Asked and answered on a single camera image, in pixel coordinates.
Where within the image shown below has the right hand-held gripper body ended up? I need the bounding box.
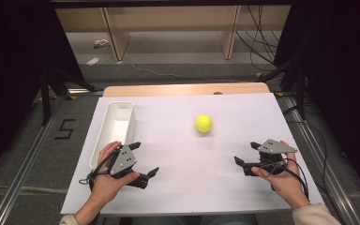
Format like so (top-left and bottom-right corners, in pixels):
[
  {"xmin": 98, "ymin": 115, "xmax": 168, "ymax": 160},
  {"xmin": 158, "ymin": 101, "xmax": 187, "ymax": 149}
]
[{"xmin": 251, "ymin": 138, "xmax": 298, "ymax": 176}]

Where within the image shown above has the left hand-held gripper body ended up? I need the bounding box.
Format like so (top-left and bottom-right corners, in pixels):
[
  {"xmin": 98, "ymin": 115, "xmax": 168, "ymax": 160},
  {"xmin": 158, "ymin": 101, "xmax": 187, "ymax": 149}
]
[{"xmin": 108, "ymin": 144, "xmax": 143, "ymax": 188}]

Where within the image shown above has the white plastic bin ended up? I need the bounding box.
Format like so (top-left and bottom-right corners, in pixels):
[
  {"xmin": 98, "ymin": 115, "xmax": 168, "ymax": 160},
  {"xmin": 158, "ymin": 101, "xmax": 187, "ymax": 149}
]
[{"xmin": 89, "ymin": 100, "xmax": 137, "ymax": 171}]

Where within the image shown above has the yellow tennis ball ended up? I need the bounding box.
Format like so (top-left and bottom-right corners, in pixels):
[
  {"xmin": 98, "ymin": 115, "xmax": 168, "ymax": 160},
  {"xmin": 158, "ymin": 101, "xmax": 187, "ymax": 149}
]
[{"xmin": 194, "ymin": 113, "xmax": 214, "ymax": 134}]

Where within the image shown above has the person's left hand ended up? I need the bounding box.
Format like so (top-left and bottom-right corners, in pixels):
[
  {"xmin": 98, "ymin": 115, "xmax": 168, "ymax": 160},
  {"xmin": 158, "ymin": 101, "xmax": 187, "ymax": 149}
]
[{"xmin": 88, "ymin": 141, "xmax": 141, "ymax": 207}]

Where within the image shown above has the person's right hand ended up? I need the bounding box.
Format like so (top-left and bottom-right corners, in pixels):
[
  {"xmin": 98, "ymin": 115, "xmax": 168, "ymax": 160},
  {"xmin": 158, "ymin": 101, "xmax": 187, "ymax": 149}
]
[{"xmin": 251, "ymin": 140, "xmax": 311, "ymax": 210}]

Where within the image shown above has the white board sheet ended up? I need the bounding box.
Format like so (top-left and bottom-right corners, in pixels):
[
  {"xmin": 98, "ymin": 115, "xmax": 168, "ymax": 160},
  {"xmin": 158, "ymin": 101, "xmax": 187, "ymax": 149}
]
[{"xmin": 60, "ymin": 93, "xmax": 326, "ymax": 217}]

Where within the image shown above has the black metal stand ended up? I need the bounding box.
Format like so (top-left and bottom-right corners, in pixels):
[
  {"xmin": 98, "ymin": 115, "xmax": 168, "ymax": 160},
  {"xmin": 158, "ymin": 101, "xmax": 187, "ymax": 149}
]
[
  {"xmin": 256, "ymin": 54, "xmax": 308, "ymax": 120},
  {"xmin": 39, "ymin": 66, "xmax": 98, "ymax": 127}
]

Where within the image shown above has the flat white paper scrap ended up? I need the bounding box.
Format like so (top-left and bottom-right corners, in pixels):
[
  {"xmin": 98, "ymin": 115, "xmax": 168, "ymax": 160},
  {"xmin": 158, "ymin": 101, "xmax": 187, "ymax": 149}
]
[{"xmin": 85, "ymin": 56, "xmax": 101, "ymax": 67}]

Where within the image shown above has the black curtain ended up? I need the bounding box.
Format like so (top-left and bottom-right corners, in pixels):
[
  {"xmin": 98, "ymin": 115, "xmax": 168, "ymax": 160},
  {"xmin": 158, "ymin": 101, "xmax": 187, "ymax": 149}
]
[
  {"xmin": 272, "ymin": 0, "xmax": 360, "ymax": 196},
  {"xmin": 0, "ymin": 0, "xmax": 87, "ymax": 186}
]

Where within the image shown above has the crumpled paper scrap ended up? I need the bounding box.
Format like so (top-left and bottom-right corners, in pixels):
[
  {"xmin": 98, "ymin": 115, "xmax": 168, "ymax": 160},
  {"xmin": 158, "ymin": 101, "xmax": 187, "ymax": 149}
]
[{"xmin": 93, "ymin": 38, "xmax": 111, "ymax": 49}]

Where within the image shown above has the thin black floor cable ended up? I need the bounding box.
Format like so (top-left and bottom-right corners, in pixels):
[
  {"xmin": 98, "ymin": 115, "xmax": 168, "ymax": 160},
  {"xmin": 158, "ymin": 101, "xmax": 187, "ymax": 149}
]
[{"xmin": 281, "ymin": 105, "xmax": 349, "ymax": 225}]

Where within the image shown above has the long aluminium floor rail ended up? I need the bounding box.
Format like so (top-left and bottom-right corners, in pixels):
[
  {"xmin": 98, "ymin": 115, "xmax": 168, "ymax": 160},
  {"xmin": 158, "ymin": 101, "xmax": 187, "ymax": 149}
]
[
  {"xmin": 280, "ymin": 94, "xmax": 360, "ymax": 225},
  {"xmin": 0, "ymin": 93, "xmax": 68, "ymax": 225}
]

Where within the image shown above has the short aluminium rail piece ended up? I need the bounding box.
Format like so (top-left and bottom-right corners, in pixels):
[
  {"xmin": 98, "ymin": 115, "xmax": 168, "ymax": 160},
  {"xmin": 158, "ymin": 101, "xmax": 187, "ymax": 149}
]
[{"xmin": 67, "ymin": 88, "xmax": 105, "ymax": 96}]

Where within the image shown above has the white floor cable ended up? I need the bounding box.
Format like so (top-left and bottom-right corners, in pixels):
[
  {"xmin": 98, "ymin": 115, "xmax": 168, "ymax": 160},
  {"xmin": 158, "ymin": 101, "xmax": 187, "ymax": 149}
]
[{"xmin": 130, "ymin": 63, "xmax": 242, "ymax": 84}]

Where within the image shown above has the bundle of black hanging cables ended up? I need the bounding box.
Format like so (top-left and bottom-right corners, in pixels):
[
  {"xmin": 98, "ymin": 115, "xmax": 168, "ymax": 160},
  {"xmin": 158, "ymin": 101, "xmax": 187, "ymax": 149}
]
[{"xmin": 234, "ymin": 4, "xmax": 283, "ymax": 73}]

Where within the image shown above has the light wooden desk frame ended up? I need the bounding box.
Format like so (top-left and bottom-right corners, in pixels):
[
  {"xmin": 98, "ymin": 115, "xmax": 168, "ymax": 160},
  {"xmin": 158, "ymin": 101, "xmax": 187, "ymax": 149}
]
[{"xmin": 55, "ymin": 5, "xmax": 292, "ymax": 62}]

